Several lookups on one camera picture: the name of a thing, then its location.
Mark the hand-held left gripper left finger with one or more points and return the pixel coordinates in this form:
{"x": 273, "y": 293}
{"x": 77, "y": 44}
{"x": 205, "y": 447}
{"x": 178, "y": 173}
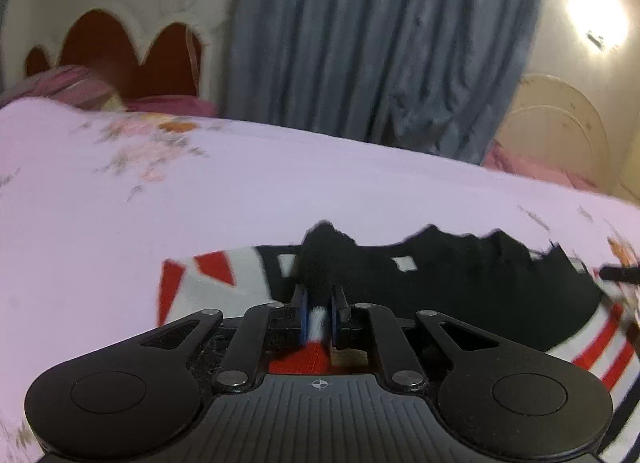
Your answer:
{"x": 302, "y": 315}

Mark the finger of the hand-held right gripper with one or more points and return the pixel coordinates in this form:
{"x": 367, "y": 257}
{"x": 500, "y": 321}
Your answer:
{"x": 620, "y": 274}

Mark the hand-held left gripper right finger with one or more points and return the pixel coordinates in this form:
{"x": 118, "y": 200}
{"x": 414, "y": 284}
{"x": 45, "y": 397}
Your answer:
{"x": 336, "y": 318}

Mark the striped knit sweater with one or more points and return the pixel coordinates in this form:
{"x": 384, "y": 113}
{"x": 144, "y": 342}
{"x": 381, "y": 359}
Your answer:
{"x": 450, "y": 283}

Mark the pink cloth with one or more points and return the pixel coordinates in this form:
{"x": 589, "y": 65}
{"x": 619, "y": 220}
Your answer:
{"x": 530, "y": 165}

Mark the white arched headboard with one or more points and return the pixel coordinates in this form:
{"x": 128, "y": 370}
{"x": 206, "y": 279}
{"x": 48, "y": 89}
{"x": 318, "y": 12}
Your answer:
{"x": 555, "y": 123}

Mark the pink floral bed sheet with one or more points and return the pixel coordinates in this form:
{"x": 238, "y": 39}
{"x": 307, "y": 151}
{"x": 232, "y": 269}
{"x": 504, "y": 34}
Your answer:
{"x": 150, "y": 193}

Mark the pink pillow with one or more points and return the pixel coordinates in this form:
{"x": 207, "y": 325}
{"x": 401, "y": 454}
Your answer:
{"x": 170, "y": 105}

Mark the wide blue curtain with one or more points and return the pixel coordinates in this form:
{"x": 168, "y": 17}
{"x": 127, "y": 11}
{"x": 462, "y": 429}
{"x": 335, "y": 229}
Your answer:
{"x": 375, "y": 43}

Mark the purple striped pillow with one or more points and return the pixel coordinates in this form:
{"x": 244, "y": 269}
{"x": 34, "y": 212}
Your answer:
{"x": 65, "y": 88}

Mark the red scalloped headboard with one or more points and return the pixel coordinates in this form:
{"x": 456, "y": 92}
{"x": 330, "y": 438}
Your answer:
{"x": 95, "y": 48}

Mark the wall lamp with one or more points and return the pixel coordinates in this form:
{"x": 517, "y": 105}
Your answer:
{"x": 595, "y": 39}

